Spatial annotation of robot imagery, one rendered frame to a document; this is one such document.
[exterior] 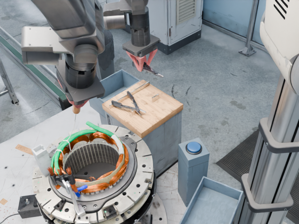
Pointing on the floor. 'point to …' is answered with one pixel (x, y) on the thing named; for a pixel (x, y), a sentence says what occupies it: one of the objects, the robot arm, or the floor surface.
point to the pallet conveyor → (11, 51)
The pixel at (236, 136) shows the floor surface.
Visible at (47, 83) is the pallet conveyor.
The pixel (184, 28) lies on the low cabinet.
